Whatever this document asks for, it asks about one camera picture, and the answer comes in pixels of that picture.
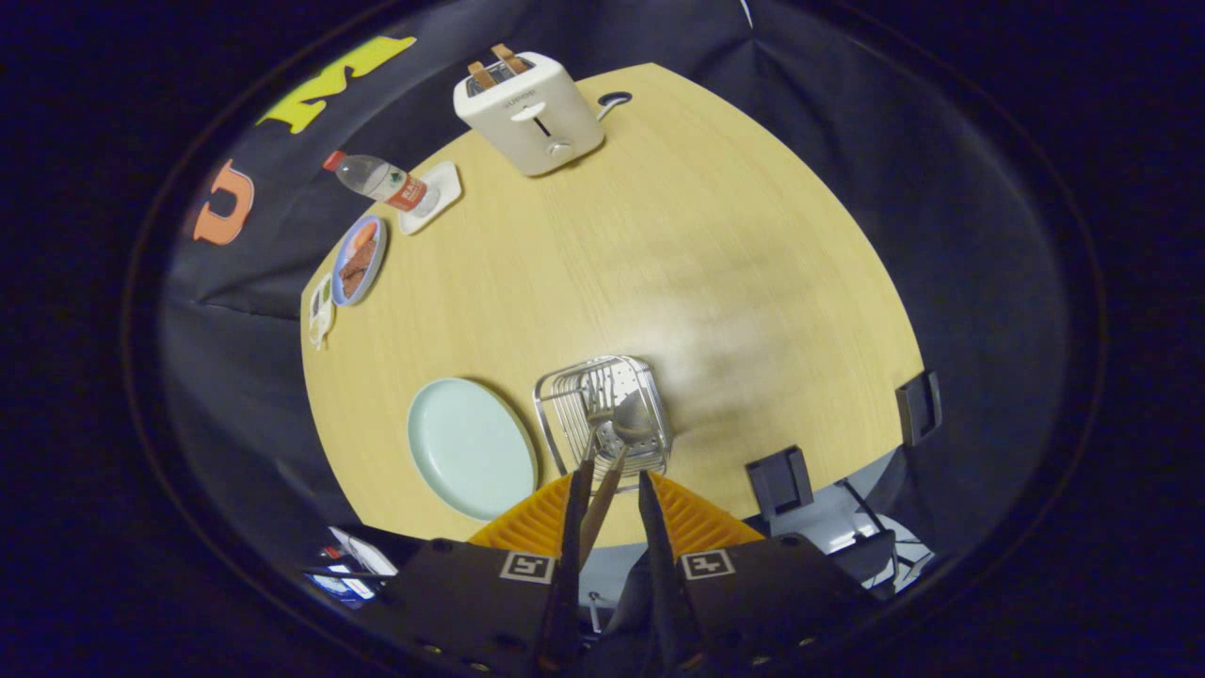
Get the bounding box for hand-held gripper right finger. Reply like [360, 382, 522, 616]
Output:
[638, 471, 881, 678]

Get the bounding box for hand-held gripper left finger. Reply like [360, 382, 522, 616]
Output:
[362, 460, 596, 678]

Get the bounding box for metal fork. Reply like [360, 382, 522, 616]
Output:
[576, 386, 619, 467]

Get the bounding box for metal spoon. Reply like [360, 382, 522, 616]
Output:
[578, 394, 657, 571]

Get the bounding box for pale green plate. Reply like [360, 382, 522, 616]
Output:
[407, 378, 539, 523]

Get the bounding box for black table clamp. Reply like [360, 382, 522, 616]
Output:
[894, 371, 943, 446]
[746, 446, 815, 517]

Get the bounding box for white board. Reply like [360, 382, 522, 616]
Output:
[328, 525, 398, 577]

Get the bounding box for black floor equipment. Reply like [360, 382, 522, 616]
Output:
[828, 480, 933, 599]

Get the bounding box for lit screen device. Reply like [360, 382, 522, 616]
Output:
[303, 560, 378, 604]

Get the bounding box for blue plate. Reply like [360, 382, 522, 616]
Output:
[330, 215, 389, 307]

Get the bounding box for small white divided dish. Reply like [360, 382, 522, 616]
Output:
[308, 273, 336, 349]

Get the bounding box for brown food pieces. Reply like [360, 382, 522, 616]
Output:
[339, 224, 379, 299]

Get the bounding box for white square coaster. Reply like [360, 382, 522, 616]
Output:
[398, 161, 463, 236]

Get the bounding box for clear water bottle red cap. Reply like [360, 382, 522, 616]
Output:
[323, 151, 440, 216]

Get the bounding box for white toaster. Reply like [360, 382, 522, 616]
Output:
[453, 51, 606, 178]

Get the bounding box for black backdrop cloth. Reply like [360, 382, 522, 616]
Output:
[155, 0, 1074, 585]

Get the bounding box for metal wire basket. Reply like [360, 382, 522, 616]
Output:
[533, 355, 675, 481]

